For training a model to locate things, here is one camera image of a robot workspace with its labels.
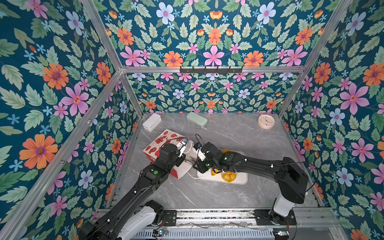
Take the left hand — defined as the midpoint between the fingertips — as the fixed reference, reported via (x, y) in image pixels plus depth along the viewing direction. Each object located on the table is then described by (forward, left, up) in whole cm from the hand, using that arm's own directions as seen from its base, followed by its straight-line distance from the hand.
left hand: (181, 144), depth 77 cm
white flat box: (+33, +25, -18) cm, 45 cm away
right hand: (-6, -6, -10) cm, 14 cm away
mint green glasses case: (+36, -9, -20) cm, 42 cm away
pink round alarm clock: (+28, -61, -19) cm, 70 cm away
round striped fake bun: (-12, -25, -18) cm, 33 cm away
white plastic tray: (-12, -34, -21) cm, 41 cm away
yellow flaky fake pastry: (-9, -21, +6) cm, 24 cm away
